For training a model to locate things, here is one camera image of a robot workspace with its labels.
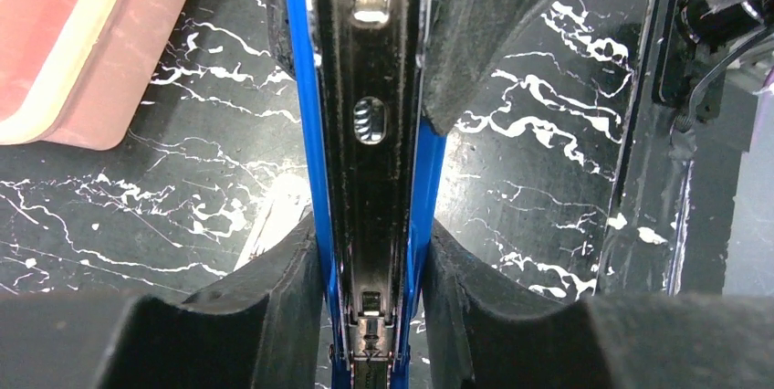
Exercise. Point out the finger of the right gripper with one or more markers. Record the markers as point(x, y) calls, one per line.
point(466, 40)
point(279, 38)

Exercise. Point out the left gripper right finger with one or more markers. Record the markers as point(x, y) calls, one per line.
point(486, 331)

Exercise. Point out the blue stapler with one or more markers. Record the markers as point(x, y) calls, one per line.
point(374, 171)

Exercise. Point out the beige stapler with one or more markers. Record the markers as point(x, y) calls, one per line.
point(286, 203)

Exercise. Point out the orange plastic toolbox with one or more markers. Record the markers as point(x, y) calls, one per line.
point(74, 71)

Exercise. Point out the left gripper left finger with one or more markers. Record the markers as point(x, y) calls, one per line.
point(257, 327)

